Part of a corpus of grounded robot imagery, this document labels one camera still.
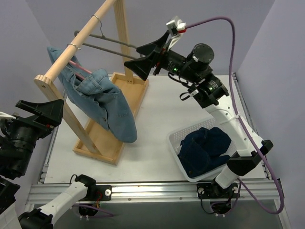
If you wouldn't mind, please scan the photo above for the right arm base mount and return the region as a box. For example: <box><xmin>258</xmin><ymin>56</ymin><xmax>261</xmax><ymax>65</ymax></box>
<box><xmin>196</xmin><ymin>181</ymin><xmax>241</xmax><ymax>217</ymax></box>

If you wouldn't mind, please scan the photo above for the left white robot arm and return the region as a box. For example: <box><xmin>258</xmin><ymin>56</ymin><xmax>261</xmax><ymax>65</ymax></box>
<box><xmin>0</xmin><ymin>99</ymin><xmax>97</xmax><ymax>229</ymax></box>

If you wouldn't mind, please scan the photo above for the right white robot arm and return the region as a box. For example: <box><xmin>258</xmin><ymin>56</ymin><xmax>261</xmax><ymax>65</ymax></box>
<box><xmin>124</xmin><ymin>33</ymin><xmax>273</xmax><ymax>197</ymax></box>

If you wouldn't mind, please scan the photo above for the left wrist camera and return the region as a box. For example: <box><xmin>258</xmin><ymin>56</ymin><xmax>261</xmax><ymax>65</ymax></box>
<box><xmin>0</xmin><ymin>111</ymin><xmax>16</xmax><ymax>120</ymax></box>

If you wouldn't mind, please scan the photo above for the white plastic basket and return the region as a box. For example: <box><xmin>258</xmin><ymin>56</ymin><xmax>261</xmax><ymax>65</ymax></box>
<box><xmin>167</xmin><ymin>118</ymin><xmax>236</xmax><ymax>182</ymax></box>

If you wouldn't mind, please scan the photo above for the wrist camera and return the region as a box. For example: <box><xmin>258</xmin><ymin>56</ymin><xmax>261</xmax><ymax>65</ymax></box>
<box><xmin>166</xmin><ymin>16</ymin><xmax>186</xmax><ymax>50</ymax></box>
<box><xmin>0</xmin><ymin>111</ymin><xmax>16</xmax><ymax>120</ymax></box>

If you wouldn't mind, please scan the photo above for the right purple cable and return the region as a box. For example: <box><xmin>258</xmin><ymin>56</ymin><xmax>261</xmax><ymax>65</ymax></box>
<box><xmin>184</xmin><ymin>16</ymin><xmax>285</xmax><ymax>215</ymax></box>

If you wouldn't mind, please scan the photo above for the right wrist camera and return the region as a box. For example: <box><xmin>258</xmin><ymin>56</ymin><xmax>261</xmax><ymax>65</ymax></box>
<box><xmin>166</xmin><ymin>16</ymin><xmax>186</xmax><ymax>50</ymax></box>

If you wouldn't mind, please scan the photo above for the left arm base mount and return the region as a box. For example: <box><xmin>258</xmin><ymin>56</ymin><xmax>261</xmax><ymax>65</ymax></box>
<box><xmin>78</xmin><ymin>185</ymin><xmax>112</xmax><ymax>217</ymax></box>

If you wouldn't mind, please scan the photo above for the aluminium rail frame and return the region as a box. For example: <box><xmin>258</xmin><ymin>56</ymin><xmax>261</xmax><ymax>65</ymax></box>
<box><xmin>28</xmin><ymin>73</ymin><xmax>285</xmax><ymax>229</ymax></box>

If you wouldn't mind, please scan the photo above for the grey metal hanger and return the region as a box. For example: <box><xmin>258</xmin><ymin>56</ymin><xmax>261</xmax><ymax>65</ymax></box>
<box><xmin>73</xmin><ymin>14</ymin><xmax>145</xmax><ymax>60</ymax></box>

